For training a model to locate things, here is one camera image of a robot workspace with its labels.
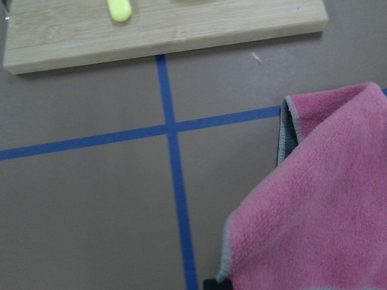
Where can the pink cloth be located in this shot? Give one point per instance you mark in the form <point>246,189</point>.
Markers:
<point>318,221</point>

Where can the yellow plastic knife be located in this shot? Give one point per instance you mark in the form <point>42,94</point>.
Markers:
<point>119,10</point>

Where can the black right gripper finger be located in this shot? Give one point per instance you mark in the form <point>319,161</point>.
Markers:
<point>213,284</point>

